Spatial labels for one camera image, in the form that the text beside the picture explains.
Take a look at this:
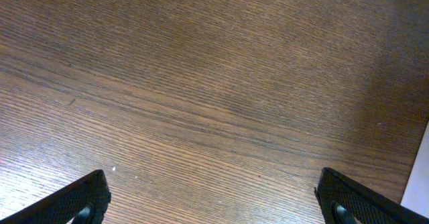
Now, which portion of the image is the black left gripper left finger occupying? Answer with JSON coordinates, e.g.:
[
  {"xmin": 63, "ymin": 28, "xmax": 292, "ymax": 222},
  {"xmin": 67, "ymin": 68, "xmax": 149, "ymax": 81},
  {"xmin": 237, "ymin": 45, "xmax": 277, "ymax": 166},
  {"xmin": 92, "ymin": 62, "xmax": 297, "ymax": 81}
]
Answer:
[{"xmin": 1, "ymin": 170, "xmax": 111, "ymax": 224}]

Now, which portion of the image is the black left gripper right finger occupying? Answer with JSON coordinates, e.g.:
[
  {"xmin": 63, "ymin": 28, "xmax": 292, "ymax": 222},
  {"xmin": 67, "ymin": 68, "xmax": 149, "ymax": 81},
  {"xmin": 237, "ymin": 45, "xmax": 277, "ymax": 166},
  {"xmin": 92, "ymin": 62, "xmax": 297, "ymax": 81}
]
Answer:
[{"xmin": 314, "ymin": 168, "xmax": 428, "ymax": 224}]

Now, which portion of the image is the white cardboard box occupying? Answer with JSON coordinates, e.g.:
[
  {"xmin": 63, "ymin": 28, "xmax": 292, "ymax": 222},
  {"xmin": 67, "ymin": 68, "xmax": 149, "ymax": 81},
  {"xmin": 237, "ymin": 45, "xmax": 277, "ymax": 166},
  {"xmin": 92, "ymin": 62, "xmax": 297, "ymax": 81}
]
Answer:
[{"xmin": 401, "ymin": 126, "xmax": 429, "ymax": 218}]

